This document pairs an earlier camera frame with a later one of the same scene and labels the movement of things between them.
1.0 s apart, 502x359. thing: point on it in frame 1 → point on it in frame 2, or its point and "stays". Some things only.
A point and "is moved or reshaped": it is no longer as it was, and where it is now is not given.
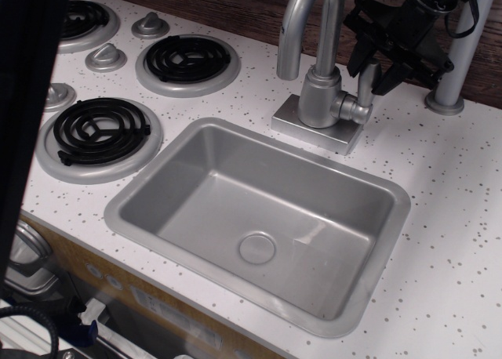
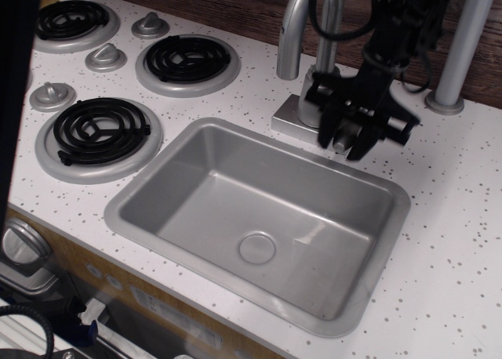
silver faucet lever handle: (358, 109) is moved or reshaped
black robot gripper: (405, 33) → (367, 95)
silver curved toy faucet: (321, 114) stays
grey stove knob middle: (105, 58) stays
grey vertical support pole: (447, 99) stays
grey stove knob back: (150, 27) stays
